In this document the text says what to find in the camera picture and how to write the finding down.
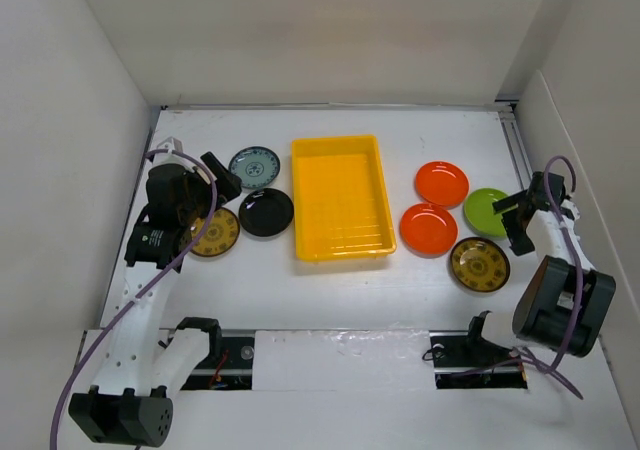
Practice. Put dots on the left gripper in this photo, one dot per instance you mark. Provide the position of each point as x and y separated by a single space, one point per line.
227 183

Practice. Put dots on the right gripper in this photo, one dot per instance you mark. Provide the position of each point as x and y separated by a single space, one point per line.
521 242

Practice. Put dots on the blue patterned plate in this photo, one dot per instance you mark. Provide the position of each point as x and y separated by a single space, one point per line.
256 166

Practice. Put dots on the green plate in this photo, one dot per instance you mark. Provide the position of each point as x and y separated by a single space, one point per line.
479 212

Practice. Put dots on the yellow patterned plate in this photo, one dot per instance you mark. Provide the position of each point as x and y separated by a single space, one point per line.
479 265
220 236

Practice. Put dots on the black plate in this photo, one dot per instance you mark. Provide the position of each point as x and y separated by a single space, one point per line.
266 213

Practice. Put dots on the orange plate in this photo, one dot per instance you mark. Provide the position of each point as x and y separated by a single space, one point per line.
428 229
442 183

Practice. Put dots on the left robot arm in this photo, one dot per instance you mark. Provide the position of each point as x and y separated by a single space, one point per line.
130 401

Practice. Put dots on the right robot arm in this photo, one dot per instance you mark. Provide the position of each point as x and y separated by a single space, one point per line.
565 303

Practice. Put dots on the yellow plastic bin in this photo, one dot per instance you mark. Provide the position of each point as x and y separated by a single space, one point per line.
341 207

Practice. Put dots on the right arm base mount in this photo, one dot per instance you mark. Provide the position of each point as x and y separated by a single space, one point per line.
461 363

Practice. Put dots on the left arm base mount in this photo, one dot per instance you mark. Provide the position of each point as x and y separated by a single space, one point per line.
231 369

